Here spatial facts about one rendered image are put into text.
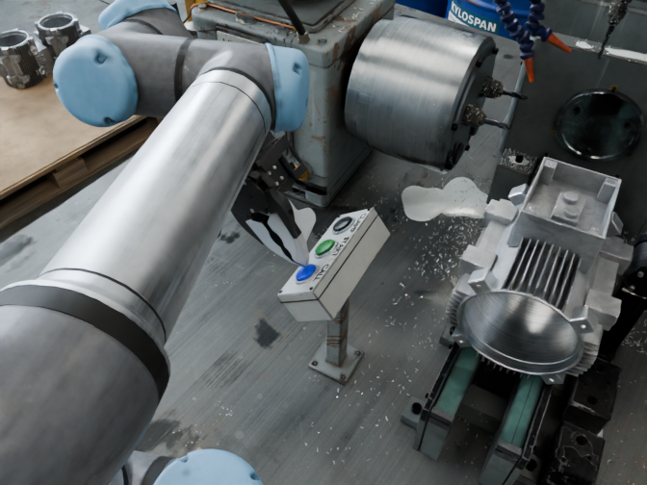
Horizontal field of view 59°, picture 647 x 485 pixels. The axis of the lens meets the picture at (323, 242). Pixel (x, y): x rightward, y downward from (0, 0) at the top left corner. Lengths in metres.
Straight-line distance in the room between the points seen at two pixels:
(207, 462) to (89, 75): 0.39
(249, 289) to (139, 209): 0.74
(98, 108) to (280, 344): 0.57
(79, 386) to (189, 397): 0.70
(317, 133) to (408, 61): 0.22
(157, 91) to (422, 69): 0.55
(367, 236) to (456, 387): 0.24
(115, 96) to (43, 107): 2.40
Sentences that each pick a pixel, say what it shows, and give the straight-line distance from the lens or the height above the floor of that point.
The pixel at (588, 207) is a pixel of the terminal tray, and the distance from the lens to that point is 0.82.
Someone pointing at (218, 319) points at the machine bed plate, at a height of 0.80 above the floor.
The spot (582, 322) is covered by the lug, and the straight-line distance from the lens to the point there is 0.73.
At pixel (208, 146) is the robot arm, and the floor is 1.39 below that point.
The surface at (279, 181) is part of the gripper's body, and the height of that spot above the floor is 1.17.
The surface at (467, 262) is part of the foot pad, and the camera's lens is 0.76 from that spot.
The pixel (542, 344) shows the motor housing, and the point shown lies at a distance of 0.86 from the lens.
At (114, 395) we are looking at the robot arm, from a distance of 0.27.
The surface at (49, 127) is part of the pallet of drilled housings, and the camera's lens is 2.79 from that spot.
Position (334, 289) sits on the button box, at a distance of 0.72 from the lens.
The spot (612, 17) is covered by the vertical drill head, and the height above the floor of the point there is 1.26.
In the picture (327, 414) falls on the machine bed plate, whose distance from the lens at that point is 0.92.
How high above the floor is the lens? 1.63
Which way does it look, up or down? 47 degrees down
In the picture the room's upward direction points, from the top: straight up
